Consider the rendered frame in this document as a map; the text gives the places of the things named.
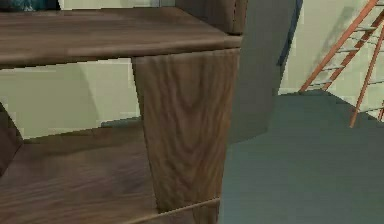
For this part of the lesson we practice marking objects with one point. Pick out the dark brown wooden shelf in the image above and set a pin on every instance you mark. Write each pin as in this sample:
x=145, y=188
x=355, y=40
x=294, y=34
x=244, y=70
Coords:
x=186, y=133

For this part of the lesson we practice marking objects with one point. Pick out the orange metal rack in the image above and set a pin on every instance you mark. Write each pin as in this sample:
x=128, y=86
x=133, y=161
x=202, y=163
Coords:
x=340, y=43

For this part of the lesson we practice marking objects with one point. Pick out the blue-green object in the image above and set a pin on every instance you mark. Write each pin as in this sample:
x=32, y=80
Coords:
x=23, y=4

